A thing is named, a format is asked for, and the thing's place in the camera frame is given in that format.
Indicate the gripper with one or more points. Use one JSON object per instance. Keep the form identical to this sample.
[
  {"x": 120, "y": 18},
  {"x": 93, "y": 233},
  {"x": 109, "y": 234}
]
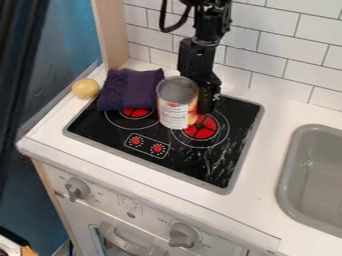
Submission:
[{"x": 196, "y": 60}]

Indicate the silver can with white label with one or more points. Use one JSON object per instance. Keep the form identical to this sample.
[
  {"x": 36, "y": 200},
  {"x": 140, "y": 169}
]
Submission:
[{"x": 177, "y": 103}]

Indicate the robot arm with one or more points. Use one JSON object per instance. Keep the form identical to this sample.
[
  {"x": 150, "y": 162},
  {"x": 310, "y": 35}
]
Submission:
[{"x": 213, "y": 20}]

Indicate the toy stove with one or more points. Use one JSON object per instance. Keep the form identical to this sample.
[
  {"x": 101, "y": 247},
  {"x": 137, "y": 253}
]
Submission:
[{"x": 209, "y": 150}]

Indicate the purple cloth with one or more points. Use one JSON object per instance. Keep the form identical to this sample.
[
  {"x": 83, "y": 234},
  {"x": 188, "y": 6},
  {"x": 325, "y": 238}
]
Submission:
[{"x": 129, "y": 89}]

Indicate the yellow toy ball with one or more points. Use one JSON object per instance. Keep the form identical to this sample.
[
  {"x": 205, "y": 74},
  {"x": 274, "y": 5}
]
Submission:
[{"x": 85, "y": 88}]

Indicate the toy sink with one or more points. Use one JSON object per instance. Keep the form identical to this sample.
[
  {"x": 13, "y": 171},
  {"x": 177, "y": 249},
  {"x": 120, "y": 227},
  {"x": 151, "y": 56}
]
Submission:
[{"x": 314, "y": 181}]

